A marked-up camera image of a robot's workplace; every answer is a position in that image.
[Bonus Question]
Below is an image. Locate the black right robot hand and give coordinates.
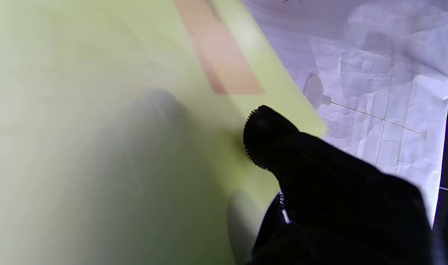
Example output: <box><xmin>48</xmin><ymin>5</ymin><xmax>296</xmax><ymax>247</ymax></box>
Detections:
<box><xmin>243</xmin><ymin>105</ymin><xmax>436</xmax><ymax>265</ymax></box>

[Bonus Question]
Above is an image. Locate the yellow translucent file folder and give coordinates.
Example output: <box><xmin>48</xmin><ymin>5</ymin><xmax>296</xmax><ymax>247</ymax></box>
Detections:
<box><xmin>0</xmin><ymin>0</ymin><xmax>328</xmax><ymax>265</ymax></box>

